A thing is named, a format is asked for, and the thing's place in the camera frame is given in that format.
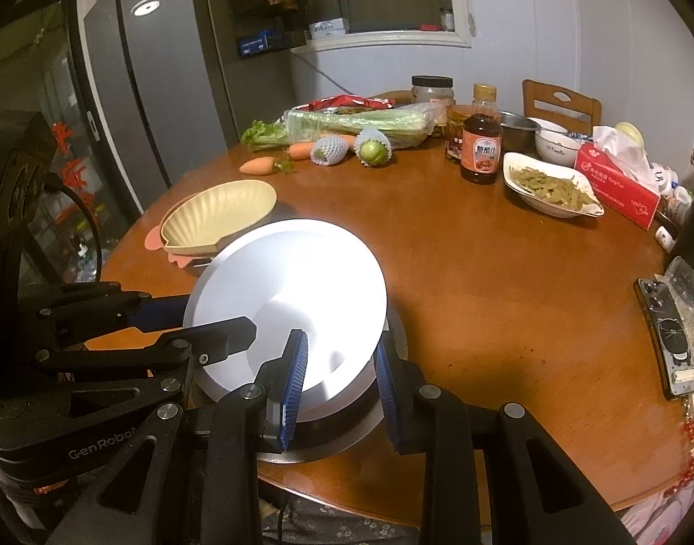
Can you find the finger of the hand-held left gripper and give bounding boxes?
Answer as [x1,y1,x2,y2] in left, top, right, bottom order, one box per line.
[31,317,258,387]
[17,280,184,353]

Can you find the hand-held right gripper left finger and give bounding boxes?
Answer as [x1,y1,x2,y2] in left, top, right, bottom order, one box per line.
[43,328,310,545]

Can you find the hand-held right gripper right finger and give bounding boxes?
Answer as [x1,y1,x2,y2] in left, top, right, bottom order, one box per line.
[372,336,637,545]

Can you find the pink plate with ears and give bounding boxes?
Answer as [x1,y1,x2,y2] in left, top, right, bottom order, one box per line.
[143,196,223,268]

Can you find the yellow shell-shaped plate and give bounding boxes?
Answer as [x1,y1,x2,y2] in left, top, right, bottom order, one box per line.
[160,180,278,256]

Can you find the dark floral pants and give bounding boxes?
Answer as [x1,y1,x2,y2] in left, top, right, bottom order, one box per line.
[260,496,427,545]

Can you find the carrot with green top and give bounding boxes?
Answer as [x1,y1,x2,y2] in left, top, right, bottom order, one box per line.
[239,157,295,177]

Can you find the glass door with red decals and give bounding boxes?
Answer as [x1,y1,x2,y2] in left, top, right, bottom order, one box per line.
[0,0,146,285]

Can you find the green fruit in foam net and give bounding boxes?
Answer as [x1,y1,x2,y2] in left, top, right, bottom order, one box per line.
[354,128,394,168]
[310,135,350,168]

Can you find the grey refrigerator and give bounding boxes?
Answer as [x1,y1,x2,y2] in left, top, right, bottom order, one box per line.
[82,0,240,217]

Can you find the celery bunch in plastic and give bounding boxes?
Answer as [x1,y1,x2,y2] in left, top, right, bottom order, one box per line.
[241,103,444,153]

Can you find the red snack bag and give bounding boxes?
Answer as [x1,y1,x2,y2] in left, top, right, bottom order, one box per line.
[307,94,396,114]

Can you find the white dish of green vegetables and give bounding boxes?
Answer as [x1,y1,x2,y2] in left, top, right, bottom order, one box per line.
[503,151,605,218]

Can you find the sauce bottle with orange label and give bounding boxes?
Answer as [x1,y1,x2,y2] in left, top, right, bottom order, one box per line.
[459,84,504,185]

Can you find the dark sauce jar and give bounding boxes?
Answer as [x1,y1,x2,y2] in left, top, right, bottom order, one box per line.
[444,105,475,164]

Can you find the phone in case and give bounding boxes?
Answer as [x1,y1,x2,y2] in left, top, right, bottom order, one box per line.
[634,277,694,399]

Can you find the blue box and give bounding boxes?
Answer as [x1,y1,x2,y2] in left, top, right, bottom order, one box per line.
[236,34,285,60]

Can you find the pink garment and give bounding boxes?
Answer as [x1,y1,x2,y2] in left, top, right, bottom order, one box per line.
[619,485,694,545]

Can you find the small metal bowl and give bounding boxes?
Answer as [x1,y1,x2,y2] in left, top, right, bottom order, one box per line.
[496,112,539,152]

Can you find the red tissue box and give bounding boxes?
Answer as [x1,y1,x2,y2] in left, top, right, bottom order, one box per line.
[573,125,663,232]

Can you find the glass jar with black lid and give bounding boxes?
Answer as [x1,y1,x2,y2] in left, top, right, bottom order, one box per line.
[410,75,457,109]

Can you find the wooden chair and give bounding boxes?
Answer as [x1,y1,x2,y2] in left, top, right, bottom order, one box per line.
[522,79,602,137]

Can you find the black cable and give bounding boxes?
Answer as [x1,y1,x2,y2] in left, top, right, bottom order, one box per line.
[274,496,294,545]
[43,173,106,283]

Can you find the red bead string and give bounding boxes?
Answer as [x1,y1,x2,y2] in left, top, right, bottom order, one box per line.
[665,397,694,500]

